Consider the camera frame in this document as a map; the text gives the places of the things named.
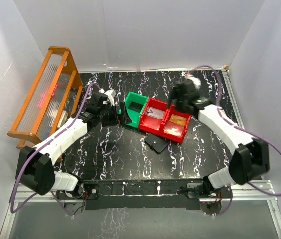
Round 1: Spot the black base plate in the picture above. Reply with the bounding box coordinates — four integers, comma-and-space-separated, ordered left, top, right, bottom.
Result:
55, 178, 233, 211

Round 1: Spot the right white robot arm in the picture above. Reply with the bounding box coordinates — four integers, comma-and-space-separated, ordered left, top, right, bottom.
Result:
168, 76, 270, 194

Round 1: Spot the white eraser box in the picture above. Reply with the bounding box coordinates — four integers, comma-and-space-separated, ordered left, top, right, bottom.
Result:
57, 110, 68, 129

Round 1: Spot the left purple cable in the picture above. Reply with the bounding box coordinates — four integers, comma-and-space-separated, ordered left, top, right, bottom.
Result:
10, 83, 101, 219

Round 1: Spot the wooden shelf rack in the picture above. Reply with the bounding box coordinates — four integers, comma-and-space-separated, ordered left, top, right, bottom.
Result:
7, 46, 84, 149

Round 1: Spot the green plastic bin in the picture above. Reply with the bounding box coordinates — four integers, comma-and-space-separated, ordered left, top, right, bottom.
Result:
124, 91, 149, 128

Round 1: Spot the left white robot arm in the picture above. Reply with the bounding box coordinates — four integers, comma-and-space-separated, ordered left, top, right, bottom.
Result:
16, 90, 132, 195

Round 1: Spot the silver credit card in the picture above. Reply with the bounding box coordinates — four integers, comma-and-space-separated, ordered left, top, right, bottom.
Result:
146, 107, 165, 120

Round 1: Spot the black silver stapler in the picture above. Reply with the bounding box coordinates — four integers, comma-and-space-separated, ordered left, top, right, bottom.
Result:
186, 73, 201, 90

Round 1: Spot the red double plastic bin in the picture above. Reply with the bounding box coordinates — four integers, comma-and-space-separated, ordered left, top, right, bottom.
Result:
138, 98, 191, 144

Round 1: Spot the orange credit card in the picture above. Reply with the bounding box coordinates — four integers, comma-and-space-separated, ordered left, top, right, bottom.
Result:
169, 114, 187, 126

